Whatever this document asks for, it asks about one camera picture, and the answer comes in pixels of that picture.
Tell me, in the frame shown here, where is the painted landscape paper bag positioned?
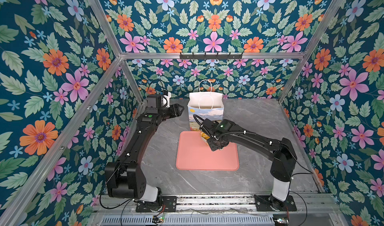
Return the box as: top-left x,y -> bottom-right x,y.
188,79 -> 224,131

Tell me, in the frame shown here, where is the small croissant top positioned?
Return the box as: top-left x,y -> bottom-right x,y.
200,132 -> 210,142

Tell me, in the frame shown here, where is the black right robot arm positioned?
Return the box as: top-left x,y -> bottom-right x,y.
195,115 -> 297,203

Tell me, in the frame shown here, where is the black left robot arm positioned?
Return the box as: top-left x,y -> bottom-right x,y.
105,104 -> 185,205

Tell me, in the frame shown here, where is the pink rectangular tray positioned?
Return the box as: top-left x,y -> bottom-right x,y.
176,131 -> 240,171

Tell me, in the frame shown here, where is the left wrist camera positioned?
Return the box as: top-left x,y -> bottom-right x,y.
147,91 -> 172,109

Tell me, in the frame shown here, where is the black hook rail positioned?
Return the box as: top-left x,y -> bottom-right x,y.
179,52 -> 243,61

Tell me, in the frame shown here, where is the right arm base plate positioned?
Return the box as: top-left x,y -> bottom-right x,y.
254,194 -> 297,212

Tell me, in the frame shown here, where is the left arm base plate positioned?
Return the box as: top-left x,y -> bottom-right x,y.
136,196 -> 178,214

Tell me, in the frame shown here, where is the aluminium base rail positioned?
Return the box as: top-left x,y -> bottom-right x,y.
88,192 -> 348,226

